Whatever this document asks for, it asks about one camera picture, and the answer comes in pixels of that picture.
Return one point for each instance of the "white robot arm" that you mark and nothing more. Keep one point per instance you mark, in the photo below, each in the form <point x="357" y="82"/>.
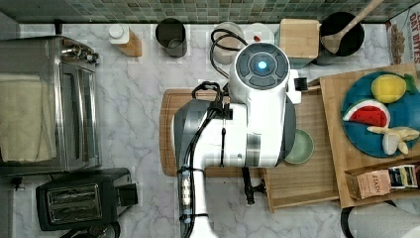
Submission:
<point x="254" y="129"/>

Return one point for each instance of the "wooden cutting board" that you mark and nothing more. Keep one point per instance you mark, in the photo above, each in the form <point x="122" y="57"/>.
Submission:
<point x="172" y="100"/>

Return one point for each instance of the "beige ceramic jar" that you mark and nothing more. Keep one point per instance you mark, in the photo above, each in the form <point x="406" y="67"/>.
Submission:
<point x="227" y="48"/>

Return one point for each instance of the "grey metal cup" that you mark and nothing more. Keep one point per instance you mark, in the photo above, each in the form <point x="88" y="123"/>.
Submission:
<point x="171" y="35"/>

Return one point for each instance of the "green bowl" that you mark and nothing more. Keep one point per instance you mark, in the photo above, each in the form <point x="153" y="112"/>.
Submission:
<point x="302" y="149"/>

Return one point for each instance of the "white round container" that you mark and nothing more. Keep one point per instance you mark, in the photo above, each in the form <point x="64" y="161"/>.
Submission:
<point x="258" y="33"/>

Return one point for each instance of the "white lid wooden bottle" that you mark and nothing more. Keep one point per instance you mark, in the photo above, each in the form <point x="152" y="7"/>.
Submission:
<point x="124" y="39"/>

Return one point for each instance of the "wooden lid container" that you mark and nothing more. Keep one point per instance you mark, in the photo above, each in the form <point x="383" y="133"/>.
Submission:
<point x="299" y="39"/>

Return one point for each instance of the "wooden shelf cabinet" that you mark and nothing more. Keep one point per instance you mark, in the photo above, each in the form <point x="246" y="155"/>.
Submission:
<point x="346" y="157"/>

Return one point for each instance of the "wooden spoon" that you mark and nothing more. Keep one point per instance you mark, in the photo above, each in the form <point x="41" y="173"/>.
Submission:
<point x="332" y="42"/>

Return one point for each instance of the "black toaster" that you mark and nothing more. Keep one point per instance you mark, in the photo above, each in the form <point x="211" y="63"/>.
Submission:
<point x="85" y="199"/>

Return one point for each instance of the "stainless toaster oven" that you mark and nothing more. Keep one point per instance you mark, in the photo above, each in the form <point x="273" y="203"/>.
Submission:
<point x="70" y="66"/>

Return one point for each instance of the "toy watermelon slice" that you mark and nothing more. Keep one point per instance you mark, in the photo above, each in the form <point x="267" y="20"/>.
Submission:
<point x="369" y="112"/>

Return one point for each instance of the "Stash tea box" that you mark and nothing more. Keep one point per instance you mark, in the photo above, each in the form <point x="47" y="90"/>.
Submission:
<point x="369" y="184"/>

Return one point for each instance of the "toy lemon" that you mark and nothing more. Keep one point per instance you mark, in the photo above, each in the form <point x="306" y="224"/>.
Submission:
<point x="389" y="88"/>

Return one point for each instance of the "beige cloth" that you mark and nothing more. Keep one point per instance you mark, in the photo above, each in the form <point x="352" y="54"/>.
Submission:
<point x="27" y="118"/>

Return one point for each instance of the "toy banana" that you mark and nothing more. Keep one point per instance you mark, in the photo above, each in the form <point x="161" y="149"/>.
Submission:
<point x="395" y="139"/>

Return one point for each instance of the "blue plate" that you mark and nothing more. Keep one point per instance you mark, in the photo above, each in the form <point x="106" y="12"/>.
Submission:
<point x="403" y="112"/>

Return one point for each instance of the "paper towel roll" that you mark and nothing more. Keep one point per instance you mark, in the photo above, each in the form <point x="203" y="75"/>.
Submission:
<point x="381" y="220"/>

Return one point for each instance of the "dark tea bag box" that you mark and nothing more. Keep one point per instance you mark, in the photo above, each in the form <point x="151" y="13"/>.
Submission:
<point x="405" y="176"/>

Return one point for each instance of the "cereal box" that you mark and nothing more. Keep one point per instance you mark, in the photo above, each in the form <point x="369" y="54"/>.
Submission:
<point x="403" y="35"/>

